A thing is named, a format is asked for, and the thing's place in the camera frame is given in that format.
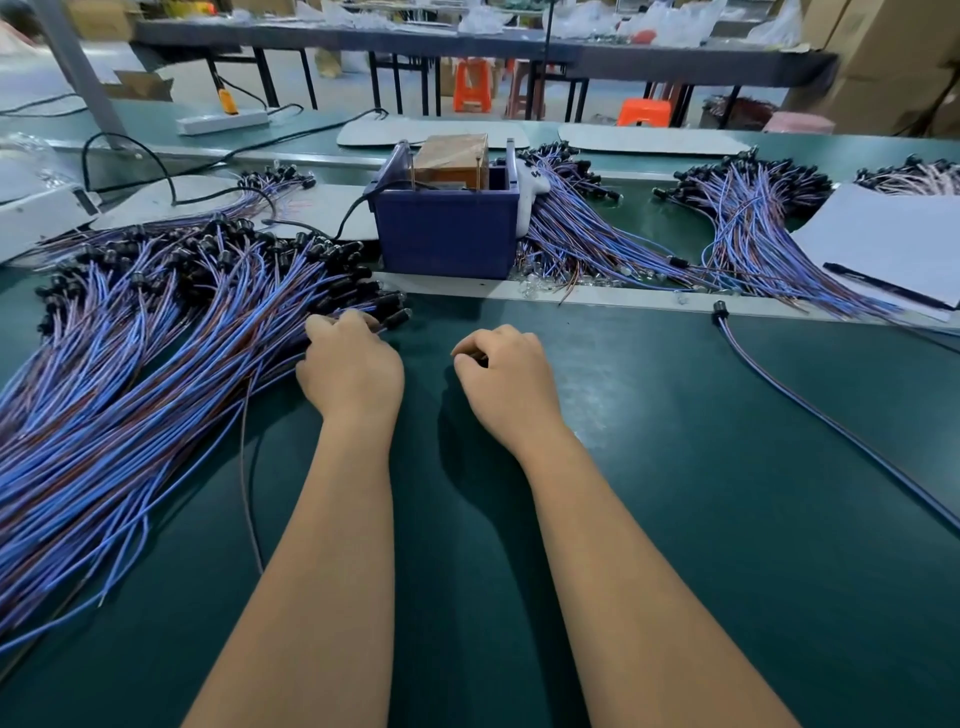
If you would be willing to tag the black pen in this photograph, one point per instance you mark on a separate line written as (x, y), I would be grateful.
(888, 285)

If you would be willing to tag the blue plastic tester box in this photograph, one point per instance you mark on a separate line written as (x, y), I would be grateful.
(443, 233)

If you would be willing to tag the open cardboard box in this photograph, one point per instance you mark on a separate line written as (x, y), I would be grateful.
(138, 86)

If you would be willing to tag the thin black stand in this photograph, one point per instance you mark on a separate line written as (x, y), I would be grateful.
(549, 60)

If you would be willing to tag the person's right hand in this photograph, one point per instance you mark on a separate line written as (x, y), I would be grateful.
(510, 390)

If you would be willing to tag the pink plastic stool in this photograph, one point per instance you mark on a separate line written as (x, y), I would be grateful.
(798, 122)

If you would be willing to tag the orange plug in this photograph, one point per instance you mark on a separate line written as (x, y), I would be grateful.
(227, 101)

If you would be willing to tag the person's left forearm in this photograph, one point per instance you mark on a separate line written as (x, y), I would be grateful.
(300, 600)

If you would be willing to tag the person's right forearm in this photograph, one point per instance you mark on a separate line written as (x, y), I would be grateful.
(645, 600)

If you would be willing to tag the long grey workbench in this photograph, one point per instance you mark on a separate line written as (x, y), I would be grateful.
(450, 45)

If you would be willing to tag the stack of large cardboard boxes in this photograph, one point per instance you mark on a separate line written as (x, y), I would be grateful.
(893, 60)

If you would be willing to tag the grey metal pole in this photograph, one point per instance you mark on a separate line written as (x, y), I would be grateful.
(75, 68)

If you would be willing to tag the white power strip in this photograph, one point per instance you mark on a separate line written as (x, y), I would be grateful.
(222, 123)

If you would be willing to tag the person's left hand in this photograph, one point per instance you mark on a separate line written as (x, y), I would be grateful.
(353, 375)

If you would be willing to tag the white paper sheet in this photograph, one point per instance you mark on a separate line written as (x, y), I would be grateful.
(893, 237)

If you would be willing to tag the orange plastic stool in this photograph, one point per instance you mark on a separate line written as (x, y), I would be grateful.
(473, 83)
(644, 113)

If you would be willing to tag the white plastic device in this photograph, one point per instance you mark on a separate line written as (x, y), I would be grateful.
(38, 222)

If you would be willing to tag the brown cardboard block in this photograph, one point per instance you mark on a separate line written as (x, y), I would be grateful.
(450, 161)

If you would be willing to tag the white flat mat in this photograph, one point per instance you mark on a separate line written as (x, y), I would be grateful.
(435, 132)
(323, 210)
(653, 140)

